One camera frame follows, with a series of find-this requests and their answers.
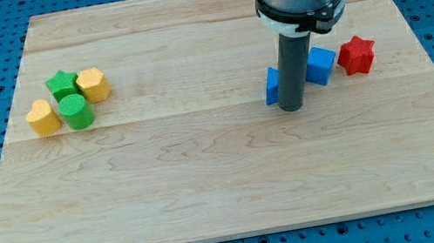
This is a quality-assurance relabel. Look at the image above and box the blue triangle block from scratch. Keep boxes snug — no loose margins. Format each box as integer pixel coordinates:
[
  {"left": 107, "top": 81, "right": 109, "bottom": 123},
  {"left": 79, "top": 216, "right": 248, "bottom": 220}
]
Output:
[{"left": 265, "top": 67, "right": 280, "bottom": 106}]

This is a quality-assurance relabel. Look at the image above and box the light wooden board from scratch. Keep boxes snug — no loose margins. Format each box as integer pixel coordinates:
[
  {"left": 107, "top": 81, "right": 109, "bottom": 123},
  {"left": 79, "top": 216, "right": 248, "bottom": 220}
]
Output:
[{"left": 0, "top": 0, "right": 434, "bottom": 243}]

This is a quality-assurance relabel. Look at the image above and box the grey cylindrical pointer rod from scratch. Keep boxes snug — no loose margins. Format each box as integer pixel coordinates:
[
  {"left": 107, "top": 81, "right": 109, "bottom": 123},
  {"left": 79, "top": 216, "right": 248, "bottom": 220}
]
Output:
[{"left": 277, "top": 32, "right": 310, "bottom": 112}]

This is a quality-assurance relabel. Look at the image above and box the blue cube block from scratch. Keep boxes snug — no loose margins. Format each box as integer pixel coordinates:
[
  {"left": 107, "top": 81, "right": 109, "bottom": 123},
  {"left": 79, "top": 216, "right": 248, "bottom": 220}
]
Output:
[{"left": 305, "top": 47, "right": 336, "bottom": 86}]

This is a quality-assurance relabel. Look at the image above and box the yellow hexagon block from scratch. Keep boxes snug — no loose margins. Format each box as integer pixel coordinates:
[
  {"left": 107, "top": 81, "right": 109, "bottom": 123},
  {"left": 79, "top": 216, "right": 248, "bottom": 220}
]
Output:
[{"left": 76, "top": 68, "right": 112, "bottom": 103}]

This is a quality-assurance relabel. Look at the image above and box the green cylinder block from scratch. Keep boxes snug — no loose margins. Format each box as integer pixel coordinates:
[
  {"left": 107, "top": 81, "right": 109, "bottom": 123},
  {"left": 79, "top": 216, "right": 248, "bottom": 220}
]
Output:
[{"left": 58, "top": 94, "right": 95, "bottom": 131}]

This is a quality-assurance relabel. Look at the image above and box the red star block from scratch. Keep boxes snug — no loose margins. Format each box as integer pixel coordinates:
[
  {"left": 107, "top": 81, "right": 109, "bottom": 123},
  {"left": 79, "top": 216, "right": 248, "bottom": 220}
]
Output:
[{"left": 337, "top": 36, "right": 375, "bottom": 76}]

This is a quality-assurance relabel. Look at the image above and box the green star block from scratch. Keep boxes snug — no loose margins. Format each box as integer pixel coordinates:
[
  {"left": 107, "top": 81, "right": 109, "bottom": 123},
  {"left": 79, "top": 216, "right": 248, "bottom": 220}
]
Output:
[{"left": 45, "top": 70, "right": 80, "bottom": 103}]

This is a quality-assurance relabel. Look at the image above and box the yellow heart block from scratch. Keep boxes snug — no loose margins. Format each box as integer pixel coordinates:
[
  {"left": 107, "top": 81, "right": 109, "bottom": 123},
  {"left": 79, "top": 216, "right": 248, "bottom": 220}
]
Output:
[{"left": 25, "top": 99, "right": 62, "bottom": 137}]

